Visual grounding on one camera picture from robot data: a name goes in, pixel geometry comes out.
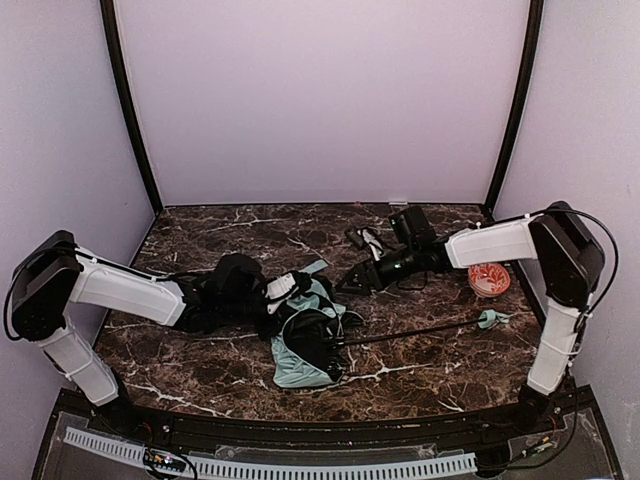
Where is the mint green folding umbrella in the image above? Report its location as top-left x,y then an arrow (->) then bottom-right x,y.
269,259 -> 512,391

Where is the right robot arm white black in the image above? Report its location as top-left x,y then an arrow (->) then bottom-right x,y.
336,201 -> 611,432

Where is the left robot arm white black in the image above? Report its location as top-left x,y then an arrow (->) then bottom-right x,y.
2,230 -> 293,407

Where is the red white patterned bowl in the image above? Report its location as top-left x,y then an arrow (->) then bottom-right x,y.
468,263 -> 511,298

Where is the small green circuit board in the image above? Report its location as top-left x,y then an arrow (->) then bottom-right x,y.
142,449 -> 187,475

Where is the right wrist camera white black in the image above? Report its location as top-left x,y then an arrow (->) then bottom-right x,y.
345,228 -> 385,261

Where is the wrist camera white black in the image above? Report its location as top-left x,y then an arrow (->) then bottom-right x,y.
265,271 -> 312,315
345,228 -> 385,261

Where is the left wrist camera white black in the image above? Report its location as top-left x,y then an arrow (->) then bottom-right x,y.
265,271 -> 312,315

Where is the grey slotted cable duct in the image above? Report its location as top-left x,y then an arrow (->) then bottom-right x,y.
63,427 -> 477,479

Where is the black front frame rail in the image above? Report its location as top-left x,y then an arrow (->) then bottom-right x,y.
46,386 -> 608,452

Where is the right black corner post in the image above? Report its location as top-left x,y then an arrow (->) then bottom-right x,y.
484,0 -> 545,214

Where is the black corner post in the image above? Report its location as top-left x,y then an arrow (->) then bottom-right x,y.
99,0 -> 164,216
484,0 -> 545,214

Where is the left black corner post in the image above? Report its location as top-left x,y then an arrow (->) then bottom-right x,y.
99,0 -> 164,216

